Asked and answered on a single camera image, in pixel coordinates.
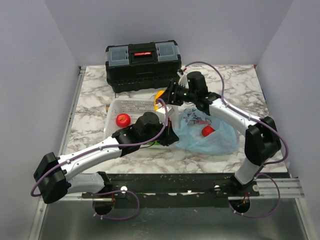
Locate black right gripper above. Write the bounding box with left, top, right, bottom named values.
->
left=157, top=81, right=197, bottom=107

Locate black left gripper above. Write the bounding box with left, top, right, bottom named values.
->
left=141, top=119, right=180, bottom=147

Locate red fake apple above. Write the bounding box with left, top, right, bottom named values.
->
left=115, top=113, right=131, bottom=128

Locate yellow fake fruit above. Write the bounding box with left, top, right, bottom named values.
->
left=154, top=90, right=166, bottom=112

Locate red wrinkled fake fruit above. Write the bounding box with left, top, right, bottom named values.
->
left=201, top=125, right=216, bottom=137

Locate light blue plastic bag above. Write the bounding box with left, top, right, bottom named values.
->
left=173, top=107, right=240, bottom=156

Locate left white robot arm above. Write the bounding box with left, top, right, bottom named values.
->
left=30, top=112, right=179, bottom=204

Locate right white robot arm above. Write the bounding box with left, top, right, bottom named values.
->
left=160, top=71, right=281, bottom=196

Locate white plastic basket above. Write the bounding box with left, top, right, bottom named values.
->
left=103, top=98, right=179, bottom=146

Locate small teal orange tool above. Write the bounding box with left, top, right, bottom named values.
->
left=105, top=104, right=110, bottom=113

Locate black plastic toolbox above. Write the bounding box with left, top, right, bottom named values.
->
left=105, top=40, right=182, bottom=94

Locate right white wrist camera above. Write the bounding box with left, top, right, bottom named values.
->
left=177, top=69, right=188, bottom=87

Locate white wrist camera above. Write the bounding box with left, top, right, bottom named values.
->
left=155, top=105, right=175, bottom=122
left=177, top=69, right=188, bottom=87

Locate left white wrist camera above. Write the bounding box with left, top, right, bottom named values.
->
left=155, top=105, right=175, bottom=122

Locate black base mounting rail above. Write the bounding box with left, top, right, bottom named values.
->
left=82, top=173, right=260, bottom=209

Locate aluminium extrusion rail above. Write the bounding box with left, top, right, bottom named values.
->
left=250, top=178, right=305, bottom=199

